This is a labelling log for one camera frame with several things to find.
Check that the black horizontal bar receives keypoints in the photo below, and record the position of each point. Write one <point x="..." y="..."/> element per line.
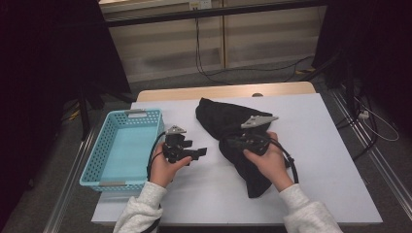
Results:
<point x="207" y="13"/>

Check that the aluminium floor rail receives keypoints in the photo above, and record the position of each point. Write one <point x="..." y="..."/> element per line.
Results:
<point x="372" y="145"/>
<point x="69" y="184"/>

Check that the white wall socket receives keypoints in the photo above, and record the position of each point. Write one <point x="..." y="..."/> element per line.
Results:
<point x="200" y="4"/>

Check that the white plug adapter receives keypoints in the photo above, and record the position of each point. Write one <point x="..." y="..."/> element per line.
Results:
<point x="363" y="114"/>

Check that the person's left hand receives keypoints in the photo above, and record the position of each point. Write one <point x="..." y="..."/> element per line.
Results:
<point x="165" y="171"/>

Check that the wooden table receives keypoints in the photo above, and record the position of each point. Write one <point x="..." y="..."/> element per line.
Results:
<point x="210" y="90"/>

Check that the yellow strip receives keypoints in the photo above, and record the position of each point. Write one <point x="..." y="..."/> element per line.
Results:
<point x="74" y="114"/>

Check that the black curtain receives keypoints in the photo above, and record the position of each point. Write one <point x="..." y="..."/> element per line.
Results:
<point x="382" y="48"/>
<point x="39" y="64"/>

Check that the person's right hand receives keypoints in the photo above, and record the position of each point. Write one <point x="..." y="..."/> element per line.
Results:
<point x="270" y="168"/>

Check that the round table grommet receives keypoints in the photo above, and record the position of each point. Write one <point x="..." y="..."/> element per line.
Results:
<point x="257" y="94"/>

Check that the black stand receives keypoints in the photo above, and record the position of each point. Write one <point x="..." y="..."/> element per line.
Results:
<point x="85" y="113"/>
<point x="348" y="84"/>

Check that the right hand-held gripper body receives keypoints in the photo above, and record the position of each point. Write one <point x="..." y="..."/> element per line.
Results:
<point x="256" y="129"/>

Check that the black pants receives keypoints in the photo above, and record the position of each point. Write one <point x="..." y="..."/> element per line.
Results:
<point x="223" y="119"/>

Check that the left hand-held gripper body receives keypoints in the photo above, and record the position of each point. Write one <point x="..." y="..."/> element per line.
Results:
<point x="175" y="142"/>

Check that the light blue plastic basket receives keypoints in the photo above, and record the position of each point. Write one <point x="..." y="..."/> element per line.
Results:
<point x="126" y="152"/>

